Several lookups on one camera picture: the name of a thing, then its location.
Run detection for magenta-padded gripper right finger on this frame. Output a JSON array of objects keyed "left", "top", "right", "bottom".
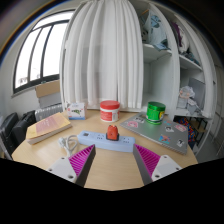
[{"left": 132, "top": 143, "right": 184, "bottom": 187}]

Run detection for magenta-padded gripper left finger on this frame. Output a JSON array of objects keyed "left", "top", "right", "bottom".
[{"left": 46, "top": 143, "right": 97, "bottom": 188}]

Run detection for orange charger block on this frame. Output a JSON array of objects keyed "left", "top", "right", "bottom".
[{"left": 105, "top": 124, "right": 120, "bottom": 142}]

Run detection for silver laptop with stickers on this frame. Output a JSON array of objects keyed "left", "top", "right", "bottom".
[{"left": 119, "top": 112, "right": 190, "bottom": 156}]

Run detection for light blue power strip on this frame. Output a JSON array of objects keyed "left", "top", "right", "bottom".
[{"left": 77, "top": 129, "right": 137, "bottom": 154}]

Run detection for yellow and pink book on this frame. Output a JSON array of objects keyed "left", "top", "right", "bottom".
[{"left": 25, "top": 111, "right": 73, "bottom": 146}]

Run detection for colourful patterned bag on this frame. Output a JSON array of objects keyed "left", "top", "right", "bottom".
[{"left": 173, "top": 115, "right": 202, "bottom": 154}]

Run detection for green round tin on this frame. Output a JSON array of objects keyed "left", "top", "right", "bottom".
[{"left": 145, "top": 101, "right": 167, "bottom": 126}]

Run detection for small white printed carton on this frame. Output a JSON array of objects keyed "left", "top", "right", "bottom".
[{"left": 65, "top": 101, "right": 87, "bottom": 121}]

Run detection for white radiator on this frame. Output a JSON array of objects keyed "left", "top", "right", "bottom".
[{"left": 34, "top": 102, "right": 65, "bottom": 123}]

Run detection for black chair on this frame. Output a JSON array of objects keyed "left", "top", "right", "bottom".
[{"left": 0, "top": 110, "right": 37, "bottom": 158}]

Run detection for grey box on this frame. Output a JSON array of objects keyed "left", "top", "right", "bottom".
[{"left": 38, "top": 92, "right": 63, "bottom": 109}]

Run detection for white jar with red lid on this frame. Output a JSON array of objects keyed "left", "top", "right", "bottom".
[{"left": 99, "top": 100, "right": 121, "bottom": 123}]

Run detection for brown cardboard box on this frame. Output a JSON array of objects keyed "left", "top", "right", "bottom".
[{"left": 34, "top": 79, "right": 62, "bottom": 99}]

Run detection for white shelf unit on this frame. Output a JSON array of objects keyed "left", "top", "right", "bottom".
[{"left": 129, "top": 0, "right": 216, "bottom": 121}]

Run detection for dark-framed window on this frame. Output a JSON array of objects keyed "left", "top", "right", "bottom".
[{"left": 12, "top": 9, "right": 76, "bottom": 95}]

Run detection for white curtain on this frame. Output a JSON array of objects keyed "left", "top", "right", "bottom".
[{"left": 59, "top": 0, "right": 145, "bottom": 113}]

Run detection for white coiled power cable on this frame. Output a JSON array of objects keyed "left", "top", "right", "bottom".
[{"left": 58, "top": 134, "right": 80, "bottom": 158}]

